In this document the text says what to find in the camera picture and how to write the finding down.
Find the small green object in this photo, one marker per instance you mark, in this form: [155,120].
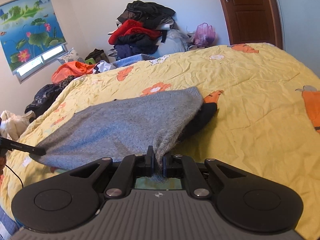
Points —
[90,60]

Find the white crumpled cloth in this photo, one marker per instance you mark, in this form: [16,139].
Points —
[103,67]

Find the lotus print roller blind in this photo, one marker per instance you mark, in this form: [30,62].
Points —
[25,30]

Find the dark floral cloth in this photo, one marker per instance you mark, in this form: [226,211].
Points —
[42,97]

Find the light blue folded towel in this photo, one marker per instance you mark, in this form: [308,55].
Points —
[135,60]

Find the leopard print cloth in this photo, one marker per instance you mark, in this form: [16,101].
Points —
[66,82]

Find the orange plastic bag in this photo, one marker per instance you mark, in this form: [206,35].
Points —
[72,68]

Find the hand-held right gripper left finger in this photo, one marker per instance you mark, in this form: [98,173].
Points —
[149,163]

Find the blue striped bed sheet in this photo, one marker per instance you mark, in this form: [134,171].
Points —
[6,222]

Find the clear plastic bag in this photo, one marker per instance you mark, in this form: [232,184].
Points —
[175,40]

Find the white padded jacket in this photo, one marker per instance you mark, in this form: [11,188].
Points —
[12,125]

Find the yellow carrot print quilt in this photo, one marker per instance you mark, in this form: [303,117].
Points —
[250,92]

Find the white flower-print wardrobe door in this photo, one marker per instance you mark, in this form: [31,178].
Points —
[300,17]

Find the brown wooden door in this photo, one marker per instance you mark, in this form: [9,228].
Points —
[245,10]

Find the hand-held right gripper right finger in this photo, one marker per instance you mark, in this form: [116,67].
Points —
[165,166]

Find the pink plastic bag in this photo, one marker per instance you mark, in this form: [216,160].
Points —
[205,35]

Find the dark olive bag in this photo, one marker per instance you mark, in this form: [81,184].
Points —
[97,53]

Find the white floral pillow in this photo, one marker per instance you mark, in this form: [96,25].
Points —
[70,56]

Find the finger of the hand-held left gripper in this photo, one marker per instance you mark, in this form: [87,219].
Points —
[25,147]

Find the grey sweater with navy sleeves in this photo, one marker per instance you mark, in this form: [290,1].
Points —
[112,130]

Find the window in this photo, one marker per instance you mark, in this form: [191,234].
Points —
[50,55]

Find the pile of clothes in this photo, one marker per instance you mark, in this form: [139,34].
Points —
[135,35]

